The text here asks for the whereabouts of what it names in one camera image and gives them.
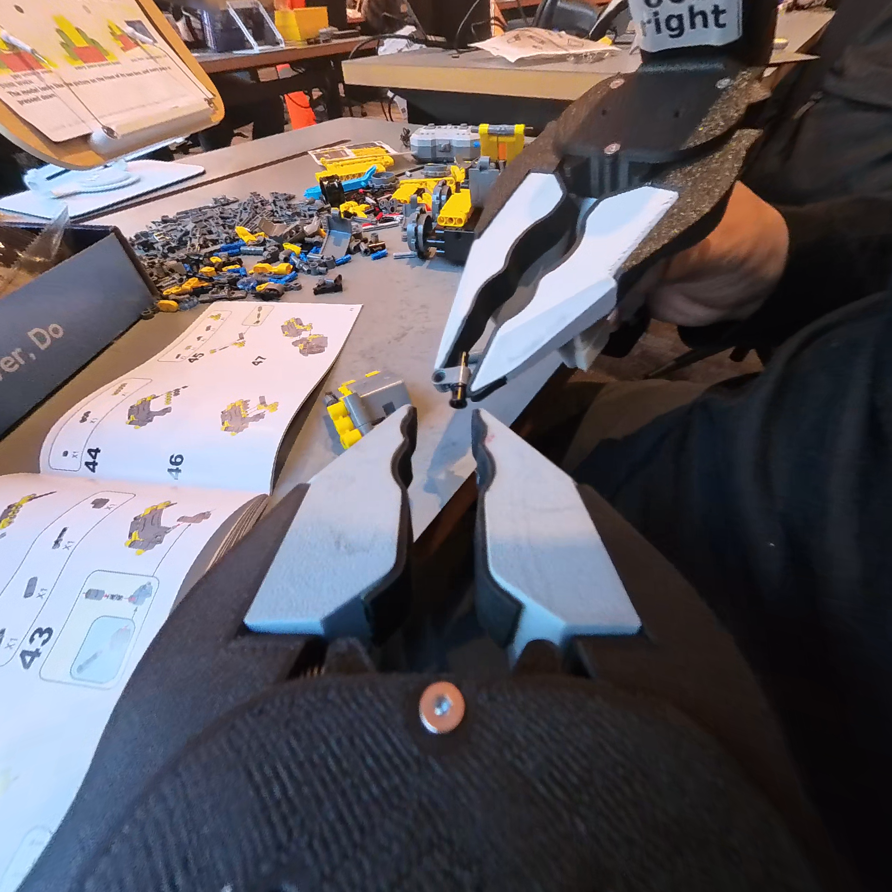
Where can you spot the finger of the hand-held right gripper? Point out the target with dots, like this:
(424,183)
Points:
(585,279)
(509,223)

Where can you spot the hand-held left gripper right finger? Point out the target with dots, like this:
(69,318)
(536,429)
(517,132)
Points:
(550,550)

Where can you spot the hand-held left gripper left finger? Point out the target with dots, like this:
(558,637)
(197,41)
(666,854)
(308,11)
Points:
(334,543)

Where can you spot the grey connector with black pin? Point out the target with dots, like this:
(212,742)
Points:
(461,383)

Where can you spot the person's right forearm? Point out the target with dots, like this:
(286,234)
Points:
(822,195)

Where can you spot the person's right hand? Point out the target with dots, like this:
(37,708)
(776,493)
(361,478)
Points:
(725,272)

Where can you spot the yellow black brick vehicle model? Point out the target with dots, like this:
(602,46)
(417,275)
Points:
(456,205)

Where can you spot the grey hub block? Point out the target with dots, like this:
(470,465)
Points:
(442,143)

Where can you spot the white paper sheet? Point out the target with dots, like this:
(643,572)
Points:
(543,45)

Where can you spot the grey yellow brick subassembly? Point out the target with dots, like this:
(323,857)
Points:
(380,394)

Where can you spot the yellow blue beam assembly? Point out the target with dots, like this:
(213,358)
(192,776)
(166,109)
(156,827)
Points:
(348,171)

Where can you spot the grey curved panel piece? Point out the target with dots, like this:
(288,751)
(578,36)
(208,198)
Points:
(340,240)

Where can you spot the black angled connector piece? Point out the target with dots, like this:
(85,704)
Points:
(329,286)

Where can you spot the small sticker sheet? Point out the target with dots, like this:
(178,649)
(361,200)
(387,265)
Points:
(327,150)

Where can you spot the white building instruction booklet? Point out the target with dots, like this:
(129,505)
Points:
(209,390)

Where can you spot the person's dark top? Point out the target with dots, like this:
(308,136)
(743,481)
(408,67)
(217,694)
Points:
(766,557)

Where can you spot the orange cone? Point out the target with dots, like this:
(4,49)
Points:
(299,104)

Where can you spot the yellow block container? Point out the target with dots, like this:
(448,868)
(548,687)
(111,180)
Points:
(299,24)

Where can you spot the pile of loose building bricks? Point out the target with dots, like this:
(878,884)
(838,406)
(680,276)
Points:
(188,223)

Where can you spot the dark grey cardboard box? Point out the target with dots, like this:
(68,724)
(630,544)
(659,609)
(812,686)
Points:
(70,334)

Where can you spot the clear plastic bag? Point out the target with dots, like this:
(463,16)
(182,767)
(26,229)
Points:
(28,258)

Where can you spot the instruction sheet display stand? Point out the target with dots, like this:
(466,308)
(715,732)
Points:
(90,70)

